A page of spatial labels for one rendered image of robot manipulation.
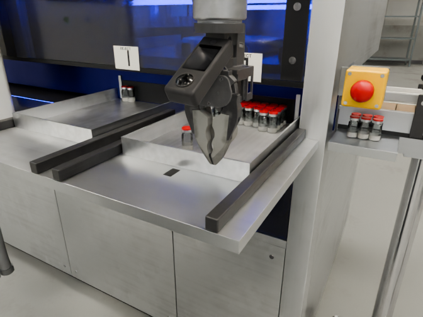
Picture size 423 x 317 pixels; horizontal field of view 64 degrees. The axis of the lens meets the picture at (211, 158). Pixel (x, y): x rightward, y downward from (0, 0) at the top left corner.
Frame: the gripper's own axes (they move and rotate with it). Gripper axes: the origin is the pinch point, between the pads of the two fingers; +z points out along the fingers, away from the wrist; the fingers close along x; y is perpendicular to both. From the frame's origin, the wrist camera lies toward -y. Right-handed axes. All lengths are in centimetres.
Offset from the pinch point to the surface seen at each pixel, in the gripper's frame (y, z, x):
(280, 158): 10.2, 2.0, -8.1
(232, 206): -8.9, 1.8, -8.1
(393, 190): 200, 90, -33
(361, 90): 23.5, -8.7, -18.0
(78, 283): 32, 91, 87
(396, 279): 42, 43, -33
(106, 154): -2.9, 2.3, 20.3
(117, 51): 27, -12, 44
